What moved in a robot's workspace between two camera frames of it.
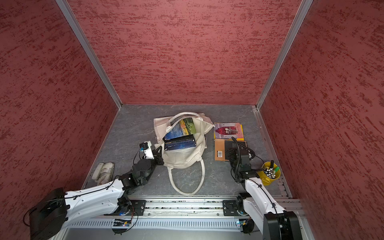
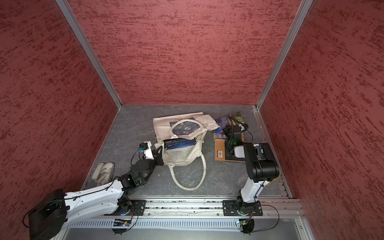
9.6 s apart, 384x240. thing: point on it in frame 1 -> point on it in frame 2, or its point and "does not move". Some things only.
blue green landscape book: x=180 y=127 -> x=237 y=117
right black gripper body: x=233 y=160 -> x=227 y=132
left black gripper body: x=157 y=161 does not move
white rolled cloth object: x=103 y=173 does not move
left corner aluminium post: x=77 y=29 does not move
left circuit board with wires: x=120 y=222 does not move
